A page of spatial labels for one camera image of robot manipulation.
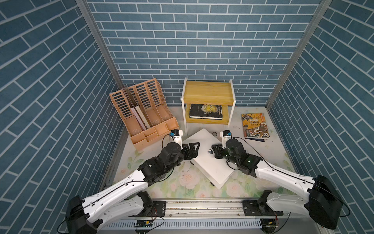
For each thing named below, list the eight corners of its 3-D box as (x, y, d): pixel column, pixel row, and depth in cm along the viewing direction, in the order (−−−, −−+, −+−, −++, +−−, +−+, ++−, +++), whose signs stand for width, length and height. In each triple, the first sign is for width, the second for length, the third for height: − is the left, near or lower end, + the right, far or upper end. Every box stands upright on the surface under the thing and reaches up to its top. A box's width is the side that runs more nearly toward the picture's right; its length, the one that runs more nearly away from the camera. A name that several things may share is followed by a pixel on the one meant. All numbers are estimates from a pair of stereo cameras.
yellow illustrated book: (245, 137, 104) (246, 135, 102) (238, 115, 118) (239, 112, 116) (271, 137, 104) (272, 135, 102) (261, 115, 118) (263, 112, 116)
